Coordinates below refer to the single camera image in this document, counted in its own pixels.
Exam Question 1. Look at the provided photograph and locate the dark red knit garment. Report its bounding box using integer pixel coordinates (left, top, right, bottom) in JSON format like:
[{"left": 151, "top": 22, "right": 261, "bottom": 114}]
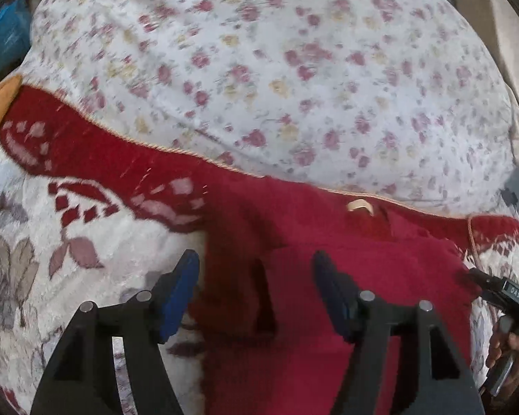
[{"left": 191, "top": 178, "right": 483, "bottom": 414}]

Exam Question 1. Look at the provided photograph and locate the person's right hand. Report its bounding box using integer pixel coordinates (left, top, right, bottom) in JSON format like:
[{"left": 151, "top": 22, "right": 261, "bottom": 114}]
[{"left": 486, "top": 316, "right": 519, "bottom": 399}]

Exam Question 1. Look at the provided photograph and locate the white floral bed sheet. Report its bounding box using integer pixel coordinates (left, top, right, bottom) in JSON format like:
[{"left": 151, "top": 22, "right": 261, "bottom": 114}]
[{"left": 20, "top": 0, "right": 514, "bottom": 214}]

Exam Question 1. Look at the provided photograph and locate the blue plastic bag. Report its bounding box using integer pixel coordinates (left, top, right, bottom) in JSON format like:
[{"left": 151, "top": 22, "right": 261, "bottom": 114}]
[{"left": 0, "top": 0, "right": 31, "bottom": 73}]

